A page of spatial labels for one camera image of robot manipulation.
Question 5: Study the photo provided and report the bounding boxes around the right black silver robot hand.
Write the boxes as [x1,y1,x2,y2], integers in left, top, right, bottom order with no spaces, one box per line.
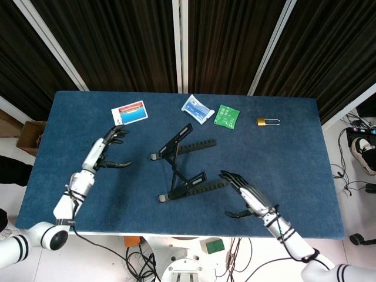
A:
[219,170,280,221]

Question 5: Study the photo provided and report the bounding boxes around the green sachet packet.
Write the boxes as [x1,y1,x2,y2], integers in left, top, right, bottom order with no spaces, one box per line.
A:
[213,104,240,129]

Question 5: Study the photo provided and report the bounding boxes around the dark brown curtain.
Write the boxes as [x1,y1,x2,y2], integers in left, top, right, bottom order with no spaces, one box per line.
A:
[254,0,376,124]
[186,0,287,95]
[29,0,179,93]
[0,0,80,121]

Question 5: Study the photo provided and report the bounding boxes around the brown cardboard box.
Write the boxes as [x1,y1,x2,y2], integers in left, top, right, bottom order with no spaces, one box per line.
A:
[16,120,47,157]

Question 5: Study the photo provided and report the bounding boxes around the brass padlock long shackle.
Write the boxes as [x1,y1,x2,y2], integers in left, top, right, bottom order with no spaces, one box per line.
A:
[256,116,281,128]

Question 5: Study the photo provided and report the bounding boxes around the black caster wheel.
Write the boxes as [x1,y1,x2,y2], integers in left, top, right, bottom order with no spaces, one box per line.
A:
[349,233,376,246]

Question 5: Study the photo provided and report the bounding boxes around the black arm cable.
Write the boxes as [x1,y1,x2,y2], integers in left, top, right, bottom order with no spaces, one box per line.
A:
[64,184,161,282]
[264,204,331,270]

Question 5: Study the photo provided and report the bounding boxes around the white frame post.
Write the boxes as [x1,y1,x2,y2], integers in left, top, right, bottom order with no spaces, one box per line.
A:
[0,95,32,123]
[13,0,89,91]
[172,0,189,94]
[248,0,297,96]
[321,90,376,127]

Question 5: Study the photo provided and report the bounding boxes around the green block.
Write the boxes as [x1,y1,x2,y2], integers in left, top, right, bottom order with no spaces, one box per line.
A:
[200,238,226,256]

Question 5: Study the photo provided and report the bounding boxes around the orange box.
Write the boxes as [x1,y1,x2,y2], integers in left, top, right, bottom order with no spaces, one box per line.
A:
[123,236,142,248]

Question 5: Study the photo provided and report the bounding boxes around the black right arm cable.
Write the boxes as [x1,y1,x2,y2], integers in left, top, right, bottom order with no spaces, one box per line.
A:
[264,204,331,270]

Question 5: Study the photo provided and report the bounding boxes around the blue red picture card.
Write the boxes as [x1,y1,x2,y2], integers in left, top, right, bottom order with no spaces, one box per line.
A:
[110,100,149,126]

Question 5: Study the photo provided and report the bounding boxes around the white black sneaker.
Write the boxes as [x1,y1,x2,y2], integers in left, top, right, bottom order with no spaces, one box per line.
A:
[351,136,376,176]

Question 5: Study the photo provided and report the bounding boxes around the white blue plastic packet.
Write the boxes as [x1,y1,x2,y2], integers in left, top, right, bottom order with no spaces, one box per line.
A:
[180,94,216,125]

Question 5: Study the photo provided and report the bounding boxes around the black folding laptop stand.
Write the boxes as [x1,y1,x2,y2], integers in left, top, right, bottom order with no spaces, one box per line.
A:
[149,123,233,203]

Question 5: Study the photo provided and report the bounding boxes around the black floor cables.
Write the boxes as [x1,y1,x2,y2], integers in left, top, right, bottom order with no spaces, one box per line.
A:
[331,113,376,197]

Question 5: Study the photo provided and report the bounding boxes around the blue velvet table cover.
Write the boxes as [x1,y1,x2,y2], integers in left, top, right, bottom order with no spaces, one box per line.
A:
[14,90,346,240]

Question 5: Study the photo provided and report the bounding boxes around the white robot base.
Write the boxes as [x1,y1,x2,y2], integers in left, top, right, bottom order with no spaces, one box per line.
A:
[143,234,233,282]

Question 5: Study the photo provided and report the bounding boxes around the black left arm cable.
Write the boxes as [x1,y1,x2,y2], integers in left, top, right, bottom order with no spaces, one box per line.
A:
[64,184,161,282]

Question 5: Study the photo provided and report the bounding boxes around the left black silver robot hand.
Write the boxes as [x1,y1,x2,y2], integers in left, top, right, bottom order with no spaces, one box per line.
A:
[81,125,132,174]

